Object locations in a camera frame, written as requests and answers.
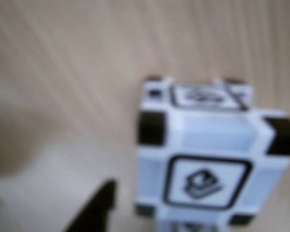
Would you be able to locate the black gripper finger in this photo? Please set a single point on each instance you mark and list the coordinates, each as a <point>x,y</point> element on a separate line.
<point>96,215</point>

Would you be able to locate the white cube with chevron glyph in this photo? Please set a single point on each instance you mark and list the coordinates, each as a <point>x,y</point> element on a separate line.
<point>207,135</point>

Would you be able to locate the white cube with angular glyph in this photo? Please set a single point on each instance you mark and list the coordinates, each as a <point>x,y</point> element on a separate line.
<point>191,227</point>

